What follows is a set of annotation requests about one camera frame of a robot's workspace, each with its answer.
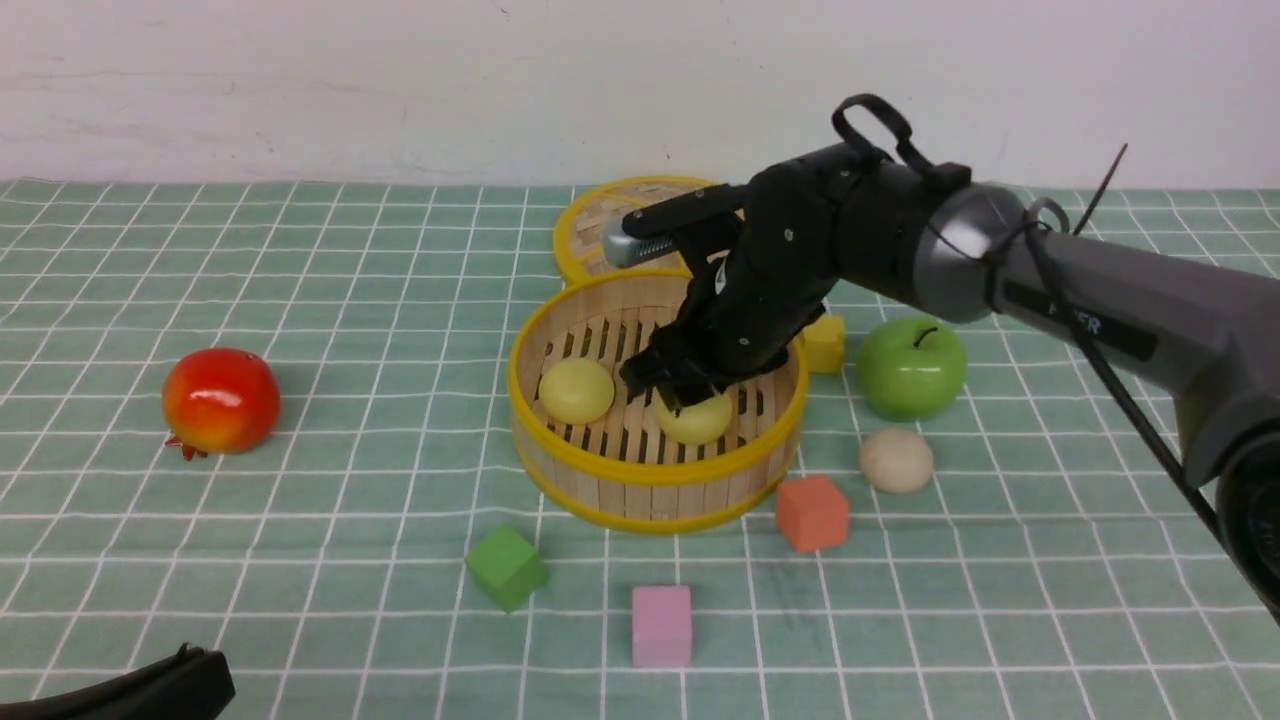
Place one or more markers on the woven bamboo steamer lid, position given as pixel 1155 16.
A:
pixel 579 232

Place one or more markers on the black left gripper tip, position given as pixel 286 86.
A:
pixel 193 683

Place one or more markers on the green checkered tablecloth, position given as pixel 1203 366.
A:
pixel 1050 571

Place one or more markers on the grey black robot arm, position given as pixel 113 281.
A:
pixel 1189 350

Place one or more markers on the green cube block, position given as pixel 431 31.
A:
pixel 507 568

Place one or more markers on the bamboo steamer tray yellow rims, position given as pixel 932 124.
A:
pixel 620 471

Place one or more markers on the orange cube block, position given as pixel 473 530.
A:
pixel 812 514

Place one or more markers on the green apple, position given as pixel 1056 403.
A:
pixel 911 369

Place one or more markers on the red pomegranate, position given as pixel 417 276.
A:
pixel 220 400

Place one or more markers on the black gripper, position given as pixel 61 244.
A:
pixel 763 255

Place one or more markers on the white bun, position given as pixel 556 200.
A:
pixel 896 460

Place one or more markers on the yellow cube block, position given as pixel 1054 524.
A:
pixel 824 343

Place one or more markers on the yellow bun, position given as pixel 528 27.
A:
pixel 576 391
pixel 696 425

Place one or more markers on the pink cube block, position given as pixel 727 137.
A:
pixel 661 626

